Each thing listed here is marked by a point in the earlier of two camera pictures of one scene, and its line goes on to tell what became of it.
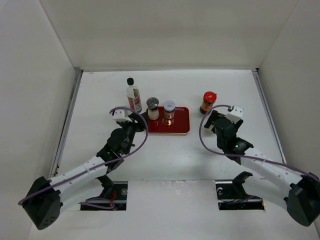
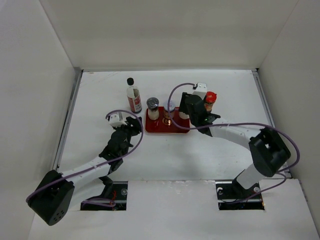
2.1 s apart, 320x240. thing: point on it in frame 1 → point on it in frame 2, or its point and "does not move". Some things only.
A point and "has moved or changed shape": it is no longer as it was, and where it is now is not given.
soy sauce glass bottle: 133,95 does not move
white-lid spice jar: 169,112 does not move
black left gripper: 140,125 does not move
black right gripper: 215,114 → 183,103
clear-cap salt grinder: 153,103 does not move
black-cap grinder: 208,127 has moved or changed shape
